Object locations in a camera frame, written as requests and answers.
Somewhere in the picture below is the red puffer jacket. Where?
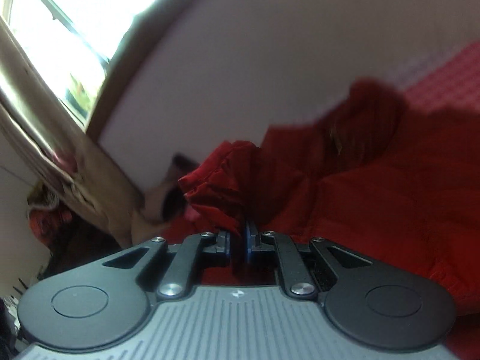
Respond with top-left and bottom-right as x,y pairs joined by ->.
166,80 -> 479,359

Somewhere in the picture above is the brown folded cloth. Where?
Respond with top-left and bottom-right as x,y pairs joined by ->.
131,154 -> 199,245

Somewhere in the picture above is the dark wooden dresser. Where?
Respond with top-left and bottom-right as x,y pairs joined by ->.
38,214 -> 121,281

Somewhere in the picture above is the red patterned object on dresser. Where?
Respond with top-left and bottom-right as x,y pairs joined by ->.
27,181 -> 73,250

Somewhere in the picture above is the beige patterned curtain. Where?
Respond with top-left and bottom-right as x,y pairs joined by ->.
1,23 -> 143,248

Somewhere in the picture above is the pink checked bed sheet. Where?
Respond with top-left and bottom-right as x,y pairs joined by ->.
388,40 -> 479,114

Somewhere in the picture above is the wooden window frame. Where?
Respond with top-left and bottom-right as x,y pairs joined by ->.
0,0 -> 234,140

